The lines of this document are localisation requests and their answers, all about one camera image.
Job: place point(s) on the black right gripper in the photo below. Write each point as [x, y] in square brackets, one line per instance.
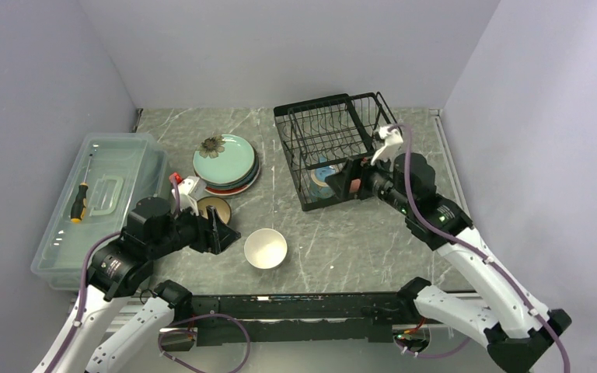
[354, 169]

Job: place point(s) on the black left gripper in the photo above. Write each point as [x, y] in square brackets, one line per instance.
[220, 234]

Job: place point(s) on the blue mug orange inside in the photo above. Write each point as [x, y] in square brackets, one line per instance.
[318, 187]

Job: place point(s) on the white bowl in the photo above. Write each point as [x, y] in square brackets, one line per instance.
[265, 249]

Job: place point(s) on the black wire dish rack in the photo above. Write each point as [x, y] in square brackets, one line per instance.
[328, 131]

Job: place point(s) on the light blue flower plate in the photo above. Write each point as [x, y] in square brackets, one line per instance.
[223, 159]

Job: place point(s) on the pink mug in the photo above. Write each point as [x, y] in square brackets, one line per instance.
[355, 187]

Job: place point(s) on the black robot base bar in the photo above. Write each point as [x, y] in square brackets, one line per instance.
[375, 317]

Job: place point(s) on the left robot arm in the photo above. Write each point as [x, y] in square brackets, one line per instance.
[114, 269]

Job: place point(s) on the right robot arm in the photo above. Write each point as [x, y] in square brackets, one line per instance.
[514, 327]

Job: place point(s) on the dark bowl beige inside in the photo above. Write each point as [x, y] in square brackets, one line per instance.
[221, 206]

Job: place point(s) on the red rimmed bottom plate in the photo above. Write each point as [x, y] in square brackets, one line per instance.
[226, 191]

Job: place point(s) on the dark teal plate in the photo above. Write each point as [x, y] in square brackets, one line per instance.
[229, 176]

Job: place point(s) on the clear plastic storage box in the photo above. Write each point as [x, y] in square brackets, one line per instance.
[126, 168]

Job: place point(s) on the yellow black screwdriver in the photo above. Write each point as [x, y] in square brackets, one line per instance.
[79, 204]

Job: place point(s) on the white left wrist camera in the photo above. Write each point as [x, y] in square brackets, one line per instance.
[186, 192]

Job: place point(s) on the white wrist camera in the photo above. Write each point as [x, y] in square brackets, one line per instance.
[186, 192]
[392, 140]

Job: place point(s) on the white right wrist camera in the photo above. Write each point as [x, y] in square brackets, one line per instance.
[392, 140]

